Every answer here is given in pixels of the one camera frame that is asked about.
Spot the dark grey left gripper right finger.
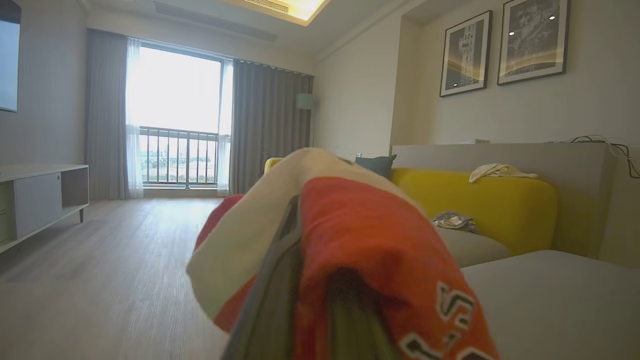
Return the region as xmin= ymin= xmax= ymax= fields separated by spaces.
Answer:
xmin=326 ymin=267 xmax=401 ymax=360

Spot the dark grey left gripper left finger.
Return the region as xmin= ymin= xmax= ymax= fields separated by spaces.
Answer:
xmin=222 ymin=195 xmax=303 ymax=360

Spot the orange and cream printed t-shirt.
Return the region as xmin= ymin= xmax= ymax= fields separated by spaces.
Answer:
xmin=186 ymin=147 xmax=501 ymax=360

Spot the grey sofa seat cushion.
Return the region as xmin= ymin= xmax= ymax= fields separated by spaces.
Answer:
xmin=460 ymin=250 xmax=640 ymax=360
xmin=434 ymin=225 xmax=510 ymax=268

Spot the grey patterned crumpled garment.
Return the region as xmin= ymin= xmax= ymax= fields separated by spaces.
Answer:
xmin=432 ymin=211 xmax=479 ymax=234

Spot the blue-grey throw pillow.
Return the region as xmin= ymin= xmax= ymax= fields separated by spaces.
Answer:
xmin=354 ymin=154 xmax=398 ymax=179

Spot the grey curtain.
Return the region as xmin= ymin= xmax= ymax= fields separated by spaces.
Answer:
xmin=85 ymin=28 xmax=130 ymax=201
xmin=229 ymin=60 xmax=315 ymax=196

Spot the yellow sofa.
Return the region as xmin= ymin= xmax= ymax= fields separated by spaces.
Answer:
xmin=264 ymin=157 xmax=558 ymax=257

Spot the floor lamp with pale shade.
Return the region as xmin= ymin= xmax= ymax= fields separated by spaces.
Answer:
xmin=296 ymin=93 xmax=317 ymax=149

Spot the cream cloth garment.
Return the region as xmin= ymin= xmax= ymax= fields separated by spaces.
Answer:
xmin=469 ymin=163 xmax=539 ymax=184

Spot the white sheer curtain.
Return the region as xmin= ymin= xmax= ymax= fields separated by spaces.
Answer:
xmin=125 ymin=37 xmax=145 ymax=199

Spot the white and wood TV cabinet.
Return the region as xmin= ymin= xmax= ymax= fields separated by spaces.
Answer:
xmin=0 ymin=164 xmax=90 ymax=255

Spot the ceiling air vent slot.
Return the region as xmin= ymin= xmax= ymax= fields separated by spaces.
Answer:
xmin=153 ymin=1 xmax=278 ymax=43

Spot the recessed ceiling light panel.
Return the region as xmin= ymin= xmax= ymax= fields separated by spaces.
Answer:
xmin=220 ymin=0 xmax=332 ymax=27

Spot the small framed black picture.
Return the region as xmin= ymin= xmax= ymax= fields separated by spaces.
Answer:
xmin=439 ymin=10 xmax=493 ymax=98

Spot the large framed black picture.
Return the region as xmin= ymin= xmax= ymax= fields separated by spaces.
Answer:
xmin=497 ymin=0 xmax=571 ymax=86

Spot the black cable bundle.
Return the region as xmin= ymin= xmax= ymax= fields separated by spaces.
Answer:
xmin=547 ymin=134 xmax=640 ymax=179

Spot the wall-mounted television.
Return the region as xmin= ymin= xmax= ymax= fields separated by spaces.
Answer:
xmin=0 ymin=0 xmax=22 ymax=113

